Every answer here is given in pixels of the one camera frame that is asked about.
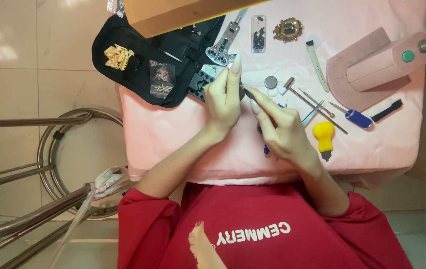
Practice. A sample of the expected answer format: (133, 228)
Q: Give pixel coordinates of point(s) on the pink desk lamp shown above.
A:
(377, 65)

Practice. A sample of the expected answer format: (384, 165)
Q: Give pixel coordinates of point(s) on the round silver button battery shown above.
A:
(271, 82)

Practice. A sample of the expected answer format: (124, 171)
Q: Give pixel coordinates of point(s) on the black tool pouch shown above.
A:
(142, 80)

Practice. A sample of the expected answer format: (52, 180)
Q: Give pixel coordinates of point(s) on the person's left hand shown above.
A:
(222, 101)

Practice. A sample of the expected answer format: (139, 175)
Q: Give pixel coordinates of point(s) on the clear box of black parts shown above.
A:
(258, 35)

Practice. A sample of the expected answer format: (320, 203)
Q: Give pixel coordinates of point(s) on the silver pointed tweezers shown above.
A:
(312, 114)

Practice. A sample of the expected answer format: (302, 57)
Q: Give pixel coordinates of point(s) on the small clear shiny packet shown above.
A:
(212, 70)

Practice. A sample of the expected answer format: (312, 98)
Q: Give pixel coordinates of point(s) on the clear plastic bag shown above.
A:
(115, 6)

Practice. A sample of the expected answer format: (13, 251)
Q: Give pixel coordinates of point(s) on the thin metal pin tool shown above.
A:
(315, 102)

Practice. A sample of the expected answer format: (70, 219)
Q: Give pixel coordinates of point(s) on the black watch holder block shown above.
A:
(198, 86)

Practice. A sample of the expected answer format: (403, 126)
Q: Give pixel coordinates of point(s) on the blue plastic tool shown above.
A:
(266, 149)

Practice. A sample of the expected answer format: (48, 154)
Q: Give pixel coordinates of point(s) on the person's right hand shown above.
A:
(285, 130)

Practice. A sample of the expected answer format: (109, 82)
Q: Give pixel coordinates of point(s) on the gold watch case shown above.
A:
(288, 30)

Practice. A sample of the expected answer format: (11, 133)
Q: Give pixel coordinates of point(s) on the red sweatshirt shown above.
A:
(257, 239)

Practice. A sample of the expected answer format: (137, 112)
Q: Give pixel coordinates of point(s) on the silver watch case wrench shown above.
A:
(223, 43)

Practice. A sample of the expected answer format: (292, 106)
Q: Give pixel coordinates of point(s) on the small watchmaker hammer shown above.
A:
(310, 104)

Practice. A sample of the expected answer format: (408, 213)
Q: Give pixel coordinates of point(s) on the white rag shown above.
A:
(106, 183)

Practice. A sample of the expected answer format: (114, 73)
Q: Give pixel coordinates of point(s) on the metal stool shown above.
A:
(44, 164)

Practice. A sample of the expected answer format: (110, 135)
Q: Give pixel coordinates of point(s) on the heap of tan plastic parts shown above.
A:
(118, 56)

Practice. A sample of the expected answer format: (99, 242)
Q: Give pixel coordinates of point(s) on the clear bags of metal pins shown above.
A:
(162, 78)

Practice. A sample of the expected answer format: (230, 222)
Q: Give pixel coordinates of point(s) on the small silver screwdriver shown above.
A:
(170, 55)

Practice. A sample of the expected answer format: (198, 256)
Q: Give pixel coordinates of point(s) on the pink table cloth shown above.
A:
(366, 149)

